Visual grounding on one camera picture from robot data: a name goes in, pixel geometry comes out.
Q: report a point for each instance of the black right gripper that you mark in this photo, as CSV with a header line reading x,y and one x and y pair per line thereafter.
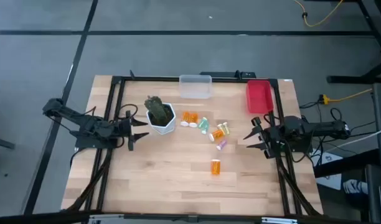
x,y
276,135

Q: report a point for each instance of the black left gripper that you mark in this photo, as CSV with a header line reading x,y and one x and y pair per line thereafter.
x,y
123,128

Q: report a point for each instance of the purple pill bottle white cap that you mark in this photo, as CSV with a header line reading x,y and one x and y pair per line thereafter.
x,y
221,144

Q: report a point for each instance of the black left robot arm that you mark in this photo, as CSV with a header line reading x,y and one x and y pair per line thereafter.
x,y
94,127

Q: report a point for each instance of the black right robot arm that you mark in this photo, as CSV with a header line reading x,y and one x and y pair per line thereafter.
x,y
318,129

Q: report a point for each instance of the yellow pill bottle white cap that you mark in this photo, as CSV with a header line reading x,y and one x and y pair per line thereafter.
x,y
224,128

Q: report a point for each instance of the red plastic bin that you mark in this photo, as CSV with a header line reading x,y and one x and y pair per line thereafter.
x,y
259,96

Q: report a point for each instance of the green pill bottle white cap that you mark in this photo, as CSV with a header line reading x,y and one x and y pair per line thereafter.
x,y
204,124

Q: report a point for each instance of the clear plastic bin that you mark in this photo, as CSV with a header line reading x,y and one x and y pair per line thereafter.
x,y
195,86

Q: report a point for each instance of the white hexagonal plant pot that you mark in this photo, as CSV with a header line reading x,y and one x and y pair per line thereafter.
x,y
162,129

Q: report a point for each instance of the green cactus plant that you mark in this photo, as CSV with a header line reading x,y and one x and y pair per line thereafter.
x,y
157,110

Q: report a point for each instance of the black chair base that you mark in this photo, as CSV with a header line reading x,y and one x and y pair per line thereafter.
x,y
0,143

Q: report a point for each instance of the black aluminium table frame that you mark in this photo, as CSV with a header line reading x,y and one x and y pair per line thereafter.
x,y
147,78

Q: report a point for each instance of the black desk leg frame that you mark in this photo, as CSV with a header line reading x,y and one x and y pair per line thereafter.
x,y
374,28

